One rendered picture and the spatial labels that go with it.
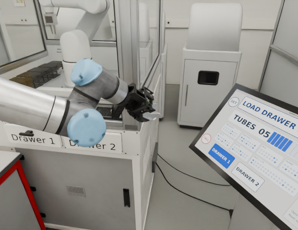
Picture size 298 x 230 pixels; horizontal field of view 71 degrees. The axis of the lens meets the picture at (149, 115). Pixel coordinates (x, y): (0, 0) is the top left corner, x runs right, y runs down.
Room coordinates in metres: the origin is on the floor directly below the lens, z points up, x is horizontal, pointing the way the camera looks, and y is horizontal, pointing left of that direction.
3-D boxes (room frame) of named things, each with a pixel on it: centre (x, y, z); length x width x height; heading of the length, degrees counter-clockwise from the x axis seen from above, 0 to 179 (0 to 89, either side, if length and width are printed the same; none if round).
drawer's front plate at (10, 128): (0.88, 0.59, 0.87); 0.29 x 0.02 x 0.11; 81
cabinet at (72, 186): (1.35, 0.46, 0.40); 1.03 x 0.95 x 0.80; 81
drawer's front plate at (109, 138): (0.83, 0.28, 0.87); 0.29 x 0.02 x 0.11; 81
